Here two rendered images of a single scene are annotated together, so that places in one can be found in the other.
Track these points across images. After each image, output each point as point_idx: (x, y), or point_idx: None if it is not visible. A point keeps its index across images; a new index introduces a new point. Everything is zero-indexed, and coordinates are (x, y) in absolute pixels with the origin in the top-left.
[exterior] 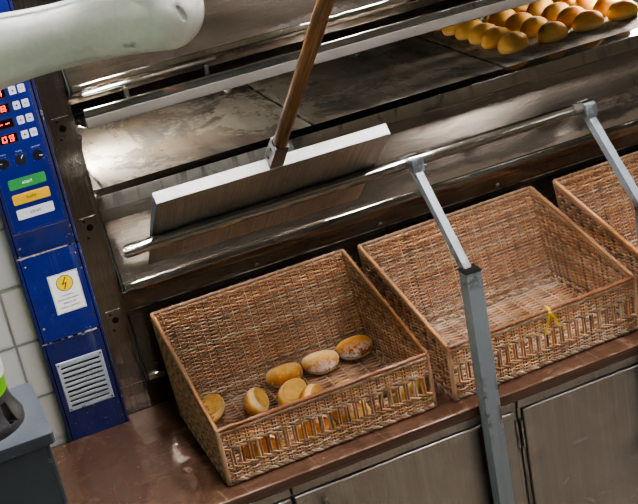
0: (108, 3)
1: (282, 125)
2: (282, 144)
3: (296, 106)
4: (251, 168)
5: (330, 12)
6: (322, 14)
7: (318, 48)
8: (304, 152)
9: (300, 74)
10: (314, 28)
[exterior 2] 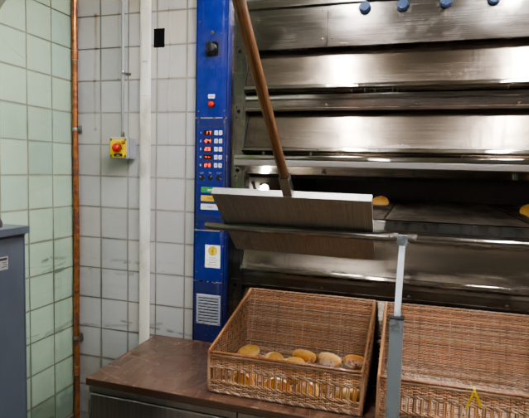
0: None
1: (274, 156)
2: (280, 174)
3: (272, 137)
4: (273, 192)
5: (249, 35)
6: (242, 35)
7: (259, 76)
8: (309, 194)
9: (259, 103)
10: (245, 51)
